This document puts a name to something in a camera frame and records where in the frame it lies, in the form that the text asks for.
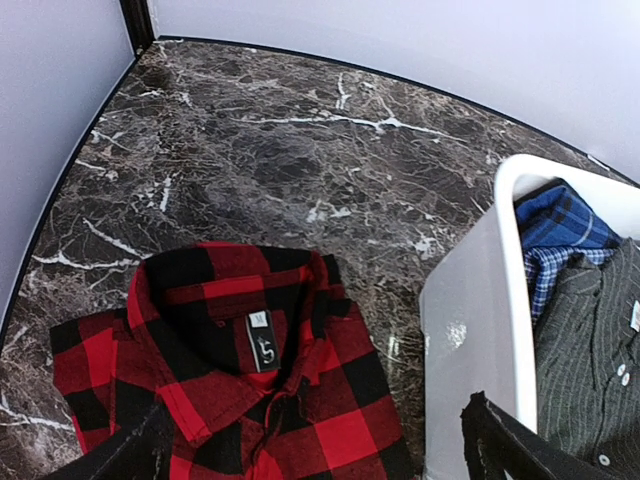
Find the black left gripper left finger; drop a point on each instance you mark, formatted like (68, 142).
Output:
(140, 451)

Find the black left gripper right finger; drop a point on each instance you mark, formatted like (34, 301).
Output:
(520, 445)

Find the red black plaid shirt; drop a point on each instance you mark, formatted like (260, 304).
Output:
(264, 364)

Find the white plastic bin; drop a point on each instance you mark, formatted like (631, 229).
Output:
(475, 314)

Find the grey striped shirt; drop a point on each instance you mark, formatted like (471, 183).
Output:
(587, 362)

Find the blue checked shirt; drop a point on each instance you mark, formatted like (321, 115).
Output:
(542, 265)

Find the dark blue plaid shirt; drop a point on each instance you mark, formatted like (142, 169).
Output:
(557, 216)

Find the black left frame post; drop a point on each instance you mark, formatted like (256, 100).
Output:
(137, 17)

